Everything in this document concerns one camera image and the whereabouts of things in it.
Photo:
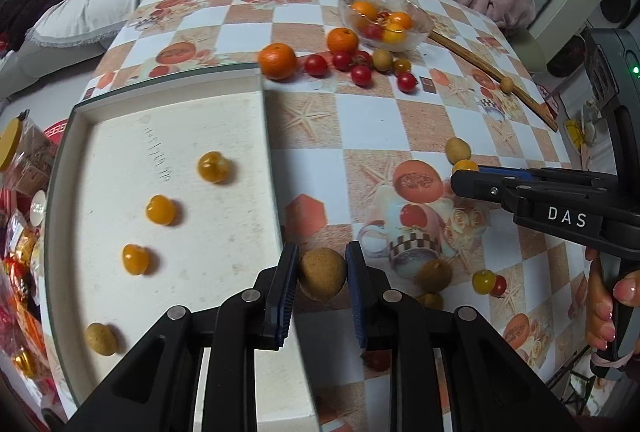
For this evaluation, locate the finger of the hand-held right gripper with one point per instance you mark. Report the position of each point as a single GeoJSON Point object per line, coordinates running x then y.
{"type": "Point", "coordinates": [505, 172]}
{"type": "Point", "coordinates": [472, 186]}

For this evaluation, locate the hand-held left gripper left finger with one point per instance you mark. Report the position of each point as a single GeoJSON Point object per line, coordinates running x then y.
{"type": "Point", "coordinates": [283, 297]}

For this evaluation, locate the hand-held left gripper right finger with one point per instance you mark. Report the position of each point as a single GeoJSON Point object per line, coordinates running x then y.
{"type": "Point", "coordinates": [356, 299]}

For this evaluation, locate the brown longan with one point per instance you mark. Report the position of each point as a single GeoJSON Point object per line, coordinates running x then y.
{"type": "Point", "coordinates": [506, 84]}
{"type": "Point", "coordinates": [382, 60]}
{"type": "Point", "coordinates": [457, 150]}
{"type": "Point", "coordinates": [434, 274]}
{"type": "Point", "coordinates": [100, 338]}
{"type": "Point", "coordinates": [322, 274]}

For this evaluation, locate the white rectangular tray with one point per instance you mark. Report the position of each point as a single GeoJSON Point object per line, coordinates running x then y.
{"type": "Point", "coordinates": [165, 192]}

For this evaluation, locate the person's right hand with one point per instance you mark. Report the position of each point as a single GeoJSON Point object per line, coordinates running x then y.
{"type": "Point", "coordinates": [602, 312]}

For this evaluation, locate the yellow green cherry tomato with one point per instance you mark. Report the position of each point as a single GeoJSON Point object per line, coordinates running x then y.
{"type": "Point", "coordinates": [483, 281]}

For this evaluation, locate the checkered printed tablecloth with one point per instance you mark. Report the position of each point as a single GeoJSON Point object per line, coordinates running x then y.
{"type": "Point", "coordinates": [380, 122]}

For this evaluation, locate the wooden stick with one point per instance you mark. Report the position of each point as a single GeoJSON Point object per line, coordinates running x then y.
{"type": "Point", "coordinates": [480, 62]}

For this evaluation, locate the orange mandarin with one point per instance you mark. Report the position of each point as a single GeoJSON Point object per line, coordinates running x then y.
{"type": "Point", "coordinates": [342, 40]}
{"type": "Point", "coordinates": [400, 19]}
{"type": "Point", "coordinates": [364, 10]}
{"type": "Point", "coordinates": [277, 60]}

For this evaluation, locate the clear glass bowl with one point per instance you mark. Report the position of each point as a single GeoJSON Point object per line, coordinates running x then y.
{"type": "Point", "coordinates": [385, 14]}

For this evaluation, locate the pile of snack packets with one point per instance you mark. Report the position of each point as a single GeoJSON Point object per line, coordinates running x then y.
{"type": "Point", "coordinates": [22, 262]}

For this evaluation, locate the jar with yellow lid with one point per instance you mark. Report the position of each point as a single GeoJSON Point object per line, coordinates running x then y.
{"type": "Point", "coordinates": [11, 138]}

